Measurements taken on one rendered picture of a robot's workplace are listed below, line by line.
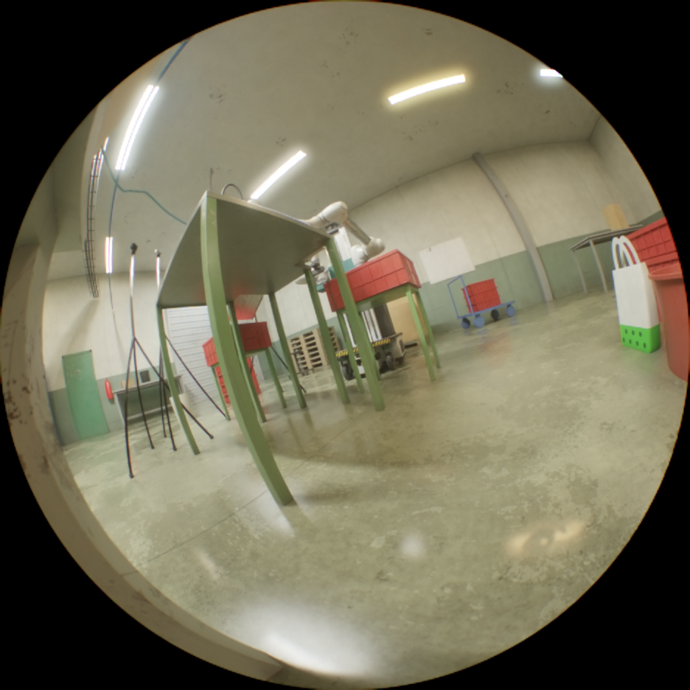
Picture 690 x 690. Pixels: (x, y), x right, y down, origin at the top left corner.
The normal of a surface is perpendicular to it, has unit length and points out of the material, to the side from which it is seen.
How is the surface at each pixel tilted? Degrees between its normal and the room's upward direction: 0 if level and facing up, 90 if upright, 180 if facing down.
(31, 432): 90
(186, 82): 180
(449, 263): 90
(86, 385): 90
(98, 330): 90
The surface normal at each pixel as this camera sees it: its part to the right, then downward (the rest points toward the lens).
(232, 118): 0.29, 0.96
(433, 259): -0.51, 0.15
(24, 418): 0.81, -0.25
